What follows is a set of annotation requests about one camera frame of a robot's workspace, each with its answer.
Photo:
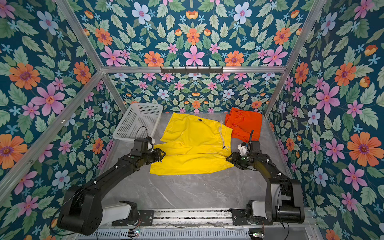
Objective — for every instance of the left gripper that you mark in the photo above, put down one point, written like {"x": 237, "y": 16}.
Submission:
{"x": 158, "y": 155}

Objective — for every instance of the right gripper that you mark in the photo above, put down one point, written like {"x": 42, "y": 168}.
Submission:
{"x": 235, "y": 159}

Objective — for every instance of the yellow shorts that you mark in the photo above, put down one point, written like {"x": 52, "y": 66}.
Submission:
{"x": 193, "y": 146}

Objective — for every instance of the orange shorts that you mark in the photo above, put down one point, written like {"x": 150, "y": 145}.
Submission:
{"x": 243, "y": 123}

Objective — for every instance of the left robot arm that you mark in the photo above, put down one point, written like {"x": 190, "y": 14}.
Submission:
{"x": 82, "y": 211}

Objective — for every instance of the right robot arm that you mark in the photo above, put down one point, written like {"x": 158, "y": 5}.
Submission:
{"x": 284, "y": 201}

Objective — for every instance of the white plastic basket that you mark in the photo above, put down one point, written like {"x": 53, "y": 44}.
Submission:
{"x": 139, "y": 121}

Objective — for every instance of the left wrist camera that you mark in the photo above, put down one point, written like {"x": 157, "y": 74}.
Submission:
{"x": 143, "y": 144}

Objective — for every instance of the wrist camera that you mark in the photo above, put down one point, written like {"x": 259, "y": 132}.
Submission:
{"x": 143, "y": 144}
{"x": 251, "y": 147}

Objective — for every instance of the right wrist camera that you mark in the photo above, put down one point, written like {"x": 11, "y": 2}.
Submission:
{"x": 251, "y": 147}

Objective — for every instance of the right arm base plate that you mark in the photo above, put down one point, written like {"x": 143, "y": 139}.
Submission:
{"x": 241, "y": 217}

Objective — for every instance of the aluminium mounting rail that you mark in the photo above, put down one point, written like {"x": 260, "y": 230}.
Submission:
{"x": 195, "y": 218}

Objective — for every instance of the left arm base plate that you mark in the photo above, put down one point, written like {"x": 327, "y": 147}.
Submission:
{"x": 141, "y": 218}

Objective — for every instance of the black hook rail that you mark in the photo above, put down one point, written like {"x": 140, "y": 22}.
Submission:
{"x": 191, "y": 70}

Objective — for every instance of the white vented cable duct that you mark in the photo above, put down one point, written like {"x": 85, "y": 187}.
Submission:
{"x": 167, "y": 234}

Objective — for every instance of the aluminium frame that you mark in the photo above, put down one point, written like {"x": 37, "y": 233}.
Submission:
{"x": 102, "y": 71}

